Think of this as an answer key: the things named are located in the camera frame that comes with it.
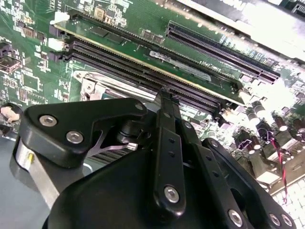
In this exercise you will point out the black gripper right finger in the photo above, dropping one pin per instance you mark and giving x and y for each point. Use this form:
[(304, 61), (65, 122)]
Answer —
[(214, 167)]

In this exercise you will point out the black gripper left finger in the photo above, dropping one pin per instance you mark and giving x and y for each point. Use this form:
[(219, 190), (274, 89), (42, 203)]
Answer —
[(59, 133)]

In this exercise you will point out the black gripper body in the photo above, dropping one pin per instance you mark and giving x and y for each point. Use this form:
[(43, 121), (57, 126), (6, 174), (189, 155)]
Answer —
[(107, 195)]

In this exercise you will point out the metal socket cover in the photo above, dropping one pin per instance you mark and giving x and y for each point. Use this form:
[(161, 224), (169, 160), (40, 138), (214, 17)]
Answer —
[(97, 93)]

